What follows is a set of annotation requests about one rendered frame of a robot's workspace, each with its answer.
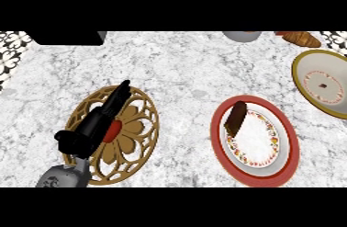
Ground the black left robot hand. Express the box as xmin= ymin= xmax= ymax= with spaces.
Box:
xmin=53 ymin=79 xmax=132 ymax=160

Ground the red rimmed floral plate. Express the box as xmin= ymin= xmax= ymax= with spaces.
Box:
xmin=208 ymin=94 xmax=301 ymax=188

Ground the grey round bowl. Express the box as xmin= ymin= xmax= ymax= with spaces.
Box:
xmin=221 ymin=30 xmax=264 ymax=43

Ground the gold rimmed white bowl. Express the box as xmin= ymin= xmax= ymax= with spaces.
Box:
xmin=289 ymin=49 xmax=347 ymax=120

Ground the golden brown croissant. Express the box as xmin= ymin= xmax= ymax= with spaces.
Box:
xmin=273 ymin=30 xmax=321 ymax=49

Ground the small red round object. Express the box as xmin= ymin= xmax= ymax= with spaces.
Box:
xmin=101 ymin=119 xmax=124 ymax=143

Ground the brown wooden openwork trivet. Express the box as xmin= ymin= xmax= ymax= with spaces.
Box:
xmin=61 ymin=85 xmax=160 ymax=187

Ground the black box appliance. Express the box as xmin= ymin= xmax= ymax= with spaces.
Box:
xmin=25 ymin=30 xmax=107 ymax=47

